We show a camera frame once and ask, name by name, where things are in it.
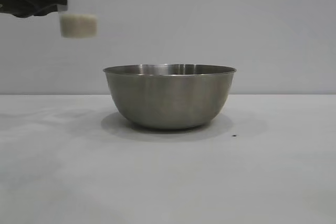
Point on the clear plastic measuring cup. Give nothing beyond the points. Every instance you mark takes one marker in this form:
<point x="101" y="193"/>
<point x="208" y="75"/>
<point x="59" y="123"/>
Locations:
<point x="78" y="26"/>

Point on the stainless steel mixing bowl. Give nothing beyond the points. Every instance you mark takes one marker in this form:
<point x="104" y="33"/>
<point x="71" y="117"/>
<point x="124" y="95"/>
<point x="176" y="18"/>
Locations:
<point x="169" y="98"/>

